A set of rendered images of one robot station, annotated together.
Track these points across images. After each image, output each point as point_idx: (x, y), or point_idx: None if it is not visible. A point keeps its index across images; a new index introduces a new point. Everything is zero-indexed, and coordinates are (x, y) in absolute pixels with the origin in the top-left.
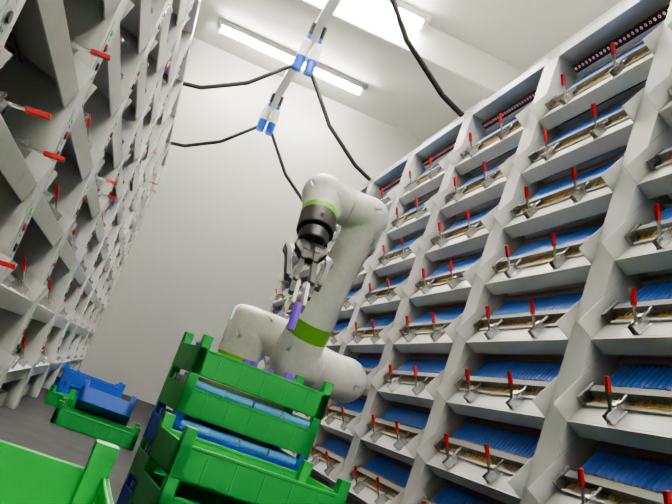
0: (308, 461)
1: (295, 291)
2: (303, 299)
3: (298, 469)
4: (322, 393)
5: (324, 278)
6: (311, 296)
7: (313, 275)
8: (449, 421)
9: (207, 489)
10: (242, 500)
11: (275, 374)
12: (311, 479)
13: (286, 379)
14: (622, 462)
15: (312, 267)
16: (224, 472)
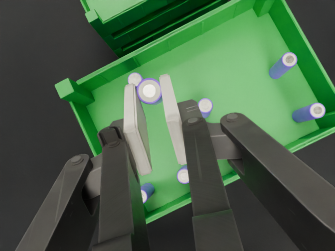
0: (90, 14)
1: (170, 89)
2: (136, 98)
3: (101, 21)
4: (76, 81)
5: (54, 191)
6: (112, 123)
7: (115, 171)
8: None
9: (178, 3)
10: (148, 20)
11: (153, 41)
12: (86, 9)
13: (135, 50)
14: None
15: (128, 203)
16: None
